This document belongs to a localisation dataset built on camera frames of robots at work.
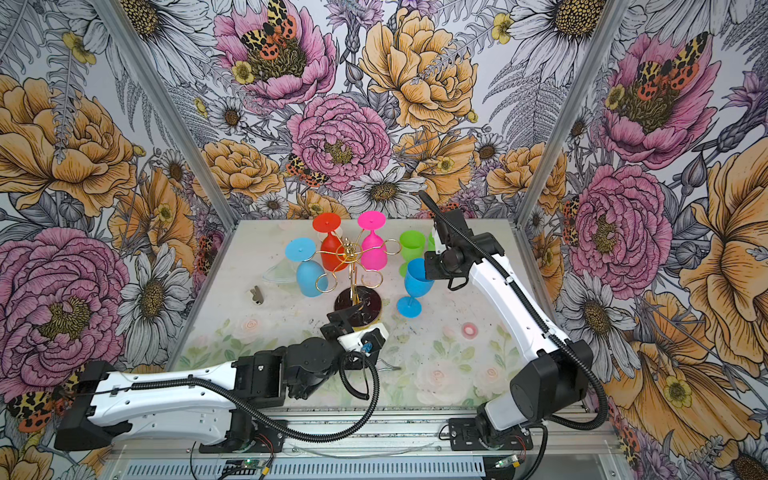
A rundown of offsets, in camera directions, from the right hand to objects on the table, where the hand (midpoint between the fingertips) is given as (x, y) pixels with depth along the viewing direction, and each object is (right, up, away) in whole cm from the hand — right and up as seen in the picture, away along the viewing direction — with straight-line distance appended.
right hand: (435, 277), depth 79 cm
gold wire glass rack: (-21, -4, +26) cm, 33 cm away
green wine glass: (-2, +9, -6) cm, 11 cm away
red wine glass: (-26, +6, -5) cm, 27 cm away
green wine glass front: (-5, +9, +16) cm, 19 cm away
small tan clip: (-55, -8, +19) cm, 59 cm away
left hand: (-17, -9, -13) cm, 23 cm away
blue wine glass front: (-5, -2, -1) cm, 5 cm away
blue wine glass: (-33, -1, +3) cm, 33 cm away
